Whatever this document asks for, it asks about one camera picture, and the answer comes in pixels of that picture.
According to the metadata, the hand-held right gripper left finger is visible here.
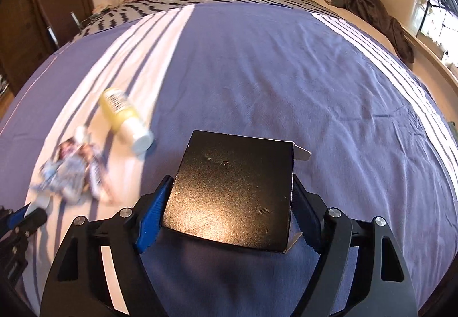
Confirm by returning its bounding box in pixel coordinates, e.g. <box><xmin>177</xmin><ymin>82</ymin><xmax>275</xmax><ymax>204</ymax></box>
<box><xmin>39</xmin><ymin>175</ymin><xmax>176</xmax><ymax>317</ymax></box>

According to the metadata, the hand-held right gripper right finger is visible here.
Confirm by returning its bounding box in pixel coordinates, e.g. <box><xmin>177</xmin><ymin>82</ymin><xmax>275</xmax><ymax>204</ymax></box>
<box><xmin>291</xmin><ymin>174</ymin><xmax>419</xmax><ymax>317</ymax></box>

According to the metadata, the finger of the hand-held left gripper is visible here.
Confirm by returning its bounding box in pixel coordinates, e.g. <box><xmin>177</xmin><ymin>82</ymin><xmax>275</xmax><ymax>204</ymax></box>
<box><xmin>0</xmin><ymin>202</ymin><xmax>48</xmax><ymax>237</ymax></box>

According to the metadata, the printed wrapper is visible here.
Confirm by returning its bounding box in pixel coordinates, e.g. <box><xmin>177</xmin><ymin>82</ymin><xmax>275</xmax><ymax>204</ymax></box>
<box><xmin>27</xmin><ymin>125</ymin><xmax>119</xmax><ymax>212</ymax></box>

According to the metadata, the black cardboard box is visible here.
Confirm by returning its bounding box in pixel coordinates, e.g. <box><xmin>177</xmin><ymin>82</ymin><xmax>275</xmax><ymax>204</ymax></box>
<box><xmin>160</xmin><ymin>130</ymin><xmax>311</xmax><ymax>254</ymax></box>

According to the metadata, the yellow bottle with white cap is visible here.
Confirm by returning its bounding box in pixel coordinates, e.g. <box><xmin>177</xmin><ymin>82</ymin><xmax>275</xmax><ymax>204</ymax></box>
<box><xmin>99</xmin><ymin>87</ymin><xmax>155</xmax><ymax>155</ymax></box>

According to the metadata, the blue white striped blanket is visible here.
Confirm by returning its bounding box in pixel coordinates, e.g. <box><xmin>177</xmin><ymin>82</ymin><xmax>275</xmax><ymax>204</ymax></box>
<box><xmin>0</xmin><ymin>2</ymin><xmax>458</xmax><ymax>317</ymax></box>

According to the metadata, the grey patterned bed sheet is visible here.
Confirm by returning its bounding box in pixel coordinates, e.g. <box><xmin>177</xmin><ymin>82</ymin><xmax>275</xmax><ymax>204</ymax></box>
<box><xmin>73</xmin><ymin>0</ymin><xmax>344</xmax><ymax>42</ymax></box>

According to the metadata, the white storage box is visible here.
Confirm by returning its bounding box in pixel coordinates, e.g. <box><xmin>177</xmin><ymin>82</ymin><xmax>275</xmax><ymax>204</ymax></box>
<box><xmin>379</xmin><ymin>0</ymin><xmax>430</xmax><ymax>35</ymax></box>

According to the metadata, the metal drying rack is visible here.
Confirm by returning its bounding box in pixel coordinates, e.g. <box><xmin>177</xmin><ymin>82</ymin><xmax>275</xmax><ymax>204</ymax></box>
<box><xmin>417</xmin><ymin>0</ymin><xmax>458</xmax><ymax>53</ymax></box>

